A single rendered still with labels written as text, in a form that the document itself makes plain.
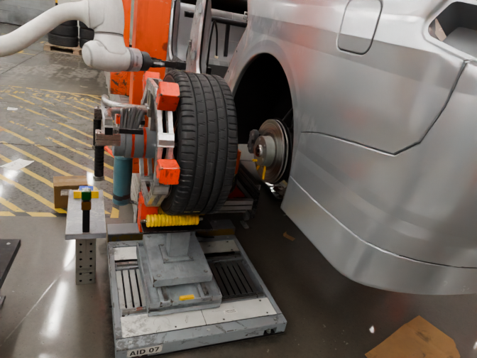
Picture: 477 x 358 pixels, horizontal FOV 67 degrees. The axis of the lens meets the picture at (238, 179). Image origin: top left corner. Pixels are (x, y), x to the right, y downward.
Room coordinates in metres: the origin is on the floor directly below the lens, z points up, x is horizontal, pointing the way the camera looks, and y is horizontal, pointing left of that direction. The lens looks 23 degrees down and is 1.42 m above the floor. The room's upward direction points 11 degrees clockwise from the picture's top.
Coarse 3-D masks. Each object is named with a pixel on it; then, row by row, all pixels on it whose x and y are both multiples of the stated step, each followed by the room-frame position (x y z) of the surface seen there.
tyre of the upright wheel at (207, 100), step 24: (168, 72) 1.65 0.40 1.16; (192, 72) 1.65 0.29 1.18; (192, 96) 1.43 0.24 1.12; (216, 96) 1.48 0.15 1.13; (192, 120) 1.35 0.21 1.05; (216, 120) 1.40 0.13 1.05; (192, 144) 1.31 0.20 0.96; (216, 144) 1.36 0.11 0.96; (192, 168) 1.30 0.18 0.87; (216, 168) 1.34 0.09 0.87; (192, 192) 1.31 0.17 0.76; (216, 192) 1.36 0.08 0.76
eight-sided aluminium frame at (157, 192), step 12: (156, 84) 1.62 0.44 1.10; (144, 96) 1.69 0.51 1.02; (156, 108) 1.38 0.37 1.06; (156, 120) 1.37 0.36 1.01; (168, 120) 1.37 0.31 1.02; (156, 132) 1.34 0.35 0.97; (168, 132) 1.34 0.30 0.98; (156, 144) 1.31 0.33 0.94; (168, 144) 1.31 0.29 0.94; (156, 156) 1.30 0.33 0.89; (168, 156) 1.31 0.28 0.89; (144, 180) 1.62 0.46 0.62; (156, 180) 1.30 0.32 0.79; (144, 192) 1.50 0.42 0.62; (156, 192) 1.30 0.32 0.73; (144, 204) 1.46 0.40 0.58; (156, 204) 1.43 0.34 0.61
